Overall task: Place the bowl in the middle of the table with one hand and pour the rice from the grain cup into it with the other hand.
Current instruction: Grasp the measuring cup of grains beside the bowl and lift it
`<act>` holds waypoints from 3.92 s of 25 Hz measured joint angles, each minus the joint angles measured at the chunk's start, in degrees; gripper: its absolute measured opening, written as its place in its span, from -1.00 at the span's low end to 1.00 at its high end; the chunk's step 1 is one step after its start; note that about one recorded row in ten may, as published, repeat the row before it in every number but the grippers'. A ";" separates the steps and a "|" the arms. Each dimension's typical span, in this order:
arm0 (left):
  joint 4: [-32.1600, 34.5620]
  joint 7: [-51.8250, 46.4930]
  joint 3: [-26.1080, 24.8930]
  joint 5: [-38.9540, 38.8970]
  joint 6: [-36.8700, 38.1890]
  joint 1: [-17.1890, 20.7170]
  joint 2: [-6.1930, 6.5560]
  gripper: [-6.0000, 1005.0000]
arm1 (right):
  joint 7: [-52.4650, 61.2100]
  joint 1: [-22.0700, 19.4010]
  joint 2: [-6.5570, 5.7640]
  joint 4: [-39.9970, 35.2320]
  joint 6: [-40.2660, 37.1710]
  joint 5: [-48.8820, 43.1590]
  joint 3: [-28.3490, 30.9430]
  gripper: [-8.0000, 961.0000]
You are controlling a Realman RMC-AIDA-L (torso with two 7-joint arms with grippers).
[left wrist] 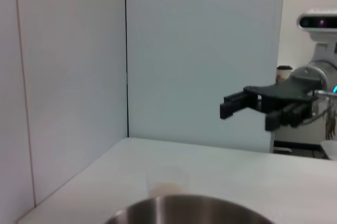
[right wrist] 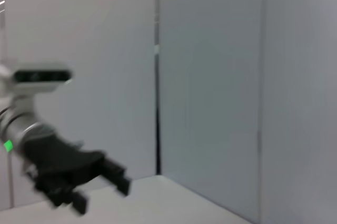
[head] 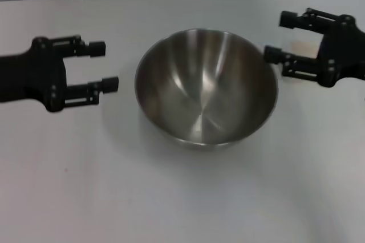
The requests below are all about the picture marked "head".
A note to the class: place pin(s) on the stainless steel mixing bowl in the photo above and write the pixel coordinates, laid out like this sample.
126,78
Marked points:
205,89

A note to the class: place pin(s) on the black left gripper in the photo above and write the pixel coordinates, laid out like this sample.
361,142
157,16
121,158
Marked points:
31,74

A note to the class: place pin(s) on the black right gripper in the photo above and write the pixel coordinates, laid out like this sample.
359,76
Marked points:
348,52

